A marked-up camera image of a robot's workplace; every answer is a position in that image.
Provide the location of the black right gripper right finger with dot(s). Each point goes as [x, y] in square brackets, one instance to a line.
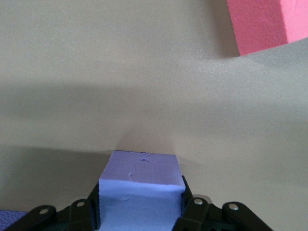
[199, 216]

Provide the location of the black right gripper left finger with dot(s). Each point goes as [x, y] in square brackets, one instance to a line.
[77, 214]

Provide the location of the purple foam cube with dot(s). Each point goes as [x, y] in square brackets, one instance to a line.
[10, 220]
[142, 173]

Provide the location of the brown table mat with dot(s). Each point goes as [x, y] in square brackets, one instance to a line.
[96, 60]

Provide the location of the red foam cube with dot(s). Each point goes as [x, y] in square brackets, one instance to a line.
[264, 21]

